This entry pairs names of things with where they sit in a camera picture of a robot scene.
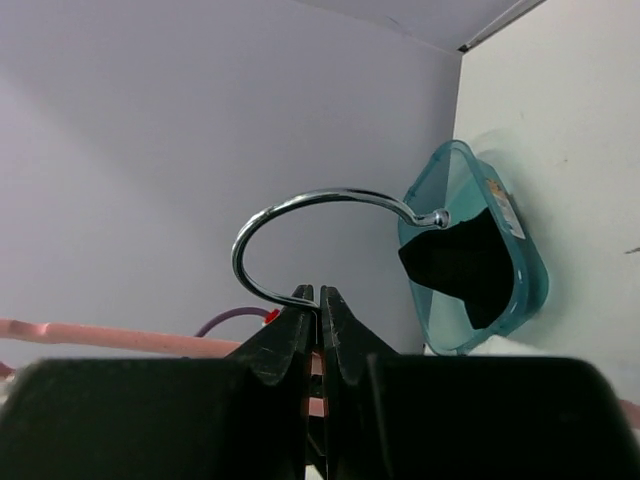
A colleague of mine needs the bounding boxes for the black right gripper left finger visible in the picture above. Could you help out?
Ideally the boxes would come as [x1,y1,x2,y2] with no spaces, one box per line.
[1,308,314,479]

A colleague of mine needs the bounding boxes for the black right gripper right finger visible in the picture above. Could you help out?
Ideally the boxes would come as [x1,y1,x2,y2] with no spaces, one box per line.
[319,287,639,479]

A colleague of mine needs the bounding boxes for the black skirt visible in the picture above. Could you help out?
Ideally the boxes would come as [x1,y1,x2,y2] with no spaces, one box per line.
[399,209,514,330]

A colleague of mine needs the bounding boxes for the pink hanger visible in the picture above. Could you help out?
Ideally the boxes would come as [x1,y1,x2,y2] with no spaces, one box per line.
[0,187,451,416]

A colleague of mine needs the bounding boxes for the white skirt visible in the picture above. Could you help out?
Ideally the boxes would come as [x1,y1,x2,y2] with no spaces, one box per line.
[1,329,639,432]

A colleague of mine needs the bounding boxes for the teal plastic bin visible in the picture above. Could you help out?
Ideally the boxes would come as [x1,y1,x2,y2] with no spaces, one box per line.
[397,140,549,355]

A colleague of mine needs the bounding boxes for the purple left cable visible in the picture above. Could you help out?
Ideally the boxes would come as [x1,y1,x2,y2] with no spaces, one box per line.
[192,305,281,339]

